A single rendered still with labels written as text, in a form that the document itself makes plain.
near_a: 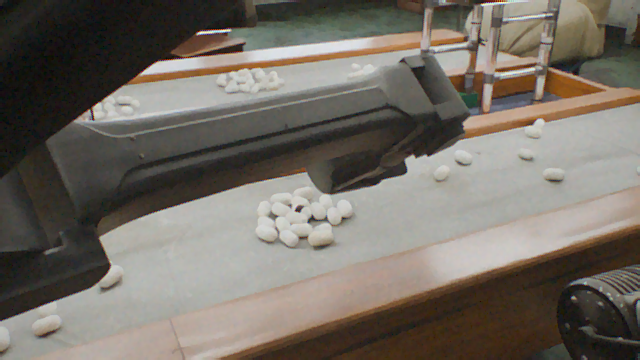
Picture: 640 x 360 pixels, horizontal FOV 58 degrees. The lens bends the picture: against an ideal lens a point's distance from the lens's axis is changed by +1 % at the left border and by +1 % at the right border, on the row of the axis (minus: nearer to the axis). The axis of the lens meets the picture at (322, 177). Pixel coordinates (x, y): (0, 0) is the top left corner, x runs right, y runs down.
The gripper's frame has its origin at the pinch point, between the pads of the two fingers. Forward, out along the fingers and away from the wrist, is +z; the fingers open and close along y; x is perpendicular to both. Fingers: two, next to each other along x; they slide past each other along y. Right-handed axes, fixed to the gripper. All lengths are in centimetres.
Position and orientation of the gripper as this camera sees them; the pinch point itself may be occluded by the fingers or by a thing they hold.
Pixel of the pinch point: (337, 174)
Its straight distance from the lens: 76.3
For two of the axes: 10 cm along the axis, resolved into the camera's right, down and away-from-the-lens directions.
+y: -9.0, 2.0, -3.8
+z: -3.3, 2.4, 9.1
